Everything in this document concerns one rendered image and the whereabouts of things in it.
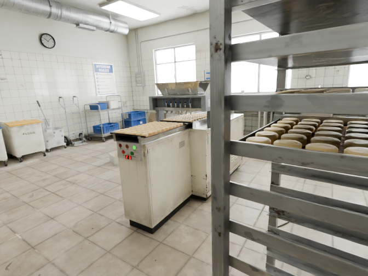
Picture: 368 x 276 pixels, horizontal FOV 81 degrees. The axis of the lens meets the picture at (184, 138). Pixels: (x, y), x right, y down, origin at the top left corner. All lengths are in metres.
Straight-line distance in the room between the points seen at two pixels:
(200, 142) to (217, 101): 1.84
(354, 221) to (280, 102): 0.22
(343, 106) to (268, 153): 0.13
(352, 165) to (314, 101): 0.11
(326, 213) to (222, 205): 0.18
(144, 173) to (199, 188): 0.82
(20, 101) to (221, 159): 5.43
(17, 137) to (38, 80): 1.47
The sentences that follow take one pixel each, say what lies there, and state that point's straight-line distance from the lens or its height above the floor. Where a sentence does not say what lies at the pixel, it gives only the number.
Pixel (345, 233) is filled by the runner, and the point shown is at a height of 0.77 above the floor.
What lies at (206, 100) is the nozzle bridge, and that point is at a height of 1.13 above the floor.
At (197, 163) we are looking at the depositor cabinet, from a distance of 2.32.
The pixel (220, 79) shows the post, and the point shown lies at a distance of 0.41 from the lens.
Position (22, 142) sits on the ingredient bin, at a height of 0.38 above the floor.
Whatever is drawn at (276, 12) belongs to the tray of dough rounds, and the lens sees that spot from 0.53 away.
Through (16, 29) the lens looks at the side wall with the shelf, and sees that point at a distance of 5.90.
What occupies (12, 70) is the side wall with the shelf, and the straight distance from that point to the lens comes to 5.71.
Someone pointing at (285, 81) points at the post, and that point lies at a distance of 0.83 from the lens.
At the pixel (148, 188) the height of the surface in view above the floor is 0.46.
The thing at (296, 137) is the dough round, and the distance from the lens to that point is 0.52.
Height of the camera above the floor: 1.26
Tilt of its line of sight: 13 degrees down
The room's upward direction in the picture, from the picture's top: 2 degrees counter-clockwise
